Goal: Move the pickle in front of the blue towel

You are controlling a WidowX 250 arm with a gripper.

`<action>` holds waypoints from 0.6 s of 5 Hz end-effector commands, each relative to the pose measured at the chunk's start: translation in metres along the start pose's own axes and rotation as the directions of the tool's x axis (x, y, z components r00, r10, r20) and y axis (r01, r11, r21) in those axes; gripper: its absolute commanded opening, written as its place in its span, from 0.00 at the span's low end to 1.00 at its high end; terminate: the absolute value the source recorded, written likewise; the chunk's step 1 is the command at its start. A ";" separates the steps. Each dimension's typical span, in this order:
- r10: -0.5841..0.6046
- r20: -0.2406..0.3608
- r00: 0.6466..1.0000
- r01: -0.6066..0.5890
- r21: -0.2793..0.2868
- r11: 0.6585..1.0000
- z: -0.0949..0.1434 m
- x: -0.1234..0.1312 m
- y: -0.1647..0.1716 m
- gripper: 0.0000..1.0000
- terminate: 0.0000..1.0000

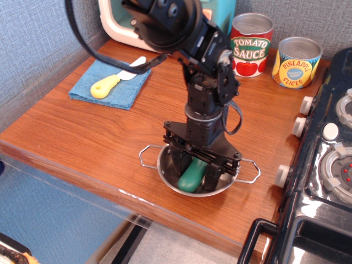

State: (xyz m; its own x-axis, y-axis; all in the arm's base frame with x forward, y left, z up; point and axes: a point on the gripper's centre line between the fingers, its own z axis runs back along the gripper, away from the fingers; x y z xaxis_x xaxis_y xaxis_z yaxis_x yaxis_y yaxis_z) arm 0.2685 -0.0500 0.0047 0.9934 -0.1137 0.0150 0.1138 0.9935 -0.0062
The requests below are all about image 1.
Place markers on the white stove knob lower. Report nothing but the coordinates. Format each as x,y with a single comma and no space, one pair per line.
281,176

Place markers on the orange fuzzy object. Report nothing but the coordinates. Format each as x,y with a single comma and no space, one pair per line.
31,259

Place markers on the white stove knob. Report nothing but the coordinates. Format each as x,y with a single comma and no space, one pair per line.
281,176
298,126
306,105

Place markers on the black toy stove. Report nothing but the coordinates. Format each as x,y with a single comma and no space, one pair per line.
314,223

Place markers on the teal toy microwave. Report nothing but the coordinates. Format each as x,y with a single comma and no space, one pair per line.
116,21

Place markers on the blue folded towel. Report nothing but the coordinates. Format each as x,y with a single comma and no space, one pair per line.
125,86

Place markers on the tomato sauce can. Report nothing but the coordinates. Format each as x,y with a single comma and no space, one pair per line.
251,37

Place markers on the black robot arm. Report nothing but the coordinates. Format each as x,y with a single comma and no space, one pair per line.
181,30

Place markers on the white stove knob middle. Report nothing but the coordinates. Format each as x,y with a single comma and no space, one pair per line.
298,126

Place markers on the green toy pickle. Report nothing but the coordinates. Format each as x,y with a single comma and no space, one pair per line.
191,179

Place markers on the yellow handled toy knife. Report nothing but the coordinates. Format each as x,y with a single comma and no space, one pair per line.
102,88

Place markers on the white stove knob upper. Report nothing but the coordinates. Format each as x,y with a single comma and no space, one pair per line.
306,105

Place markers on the pineapple slices can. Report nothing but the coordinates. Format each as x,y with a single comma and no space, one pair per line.
296,62

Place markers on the silver metal two-handled bowl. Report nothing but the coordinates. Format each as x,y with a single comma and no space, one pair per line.
167,173

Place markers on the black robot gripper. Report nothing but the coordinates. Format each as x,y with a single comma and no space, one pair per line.
203,137

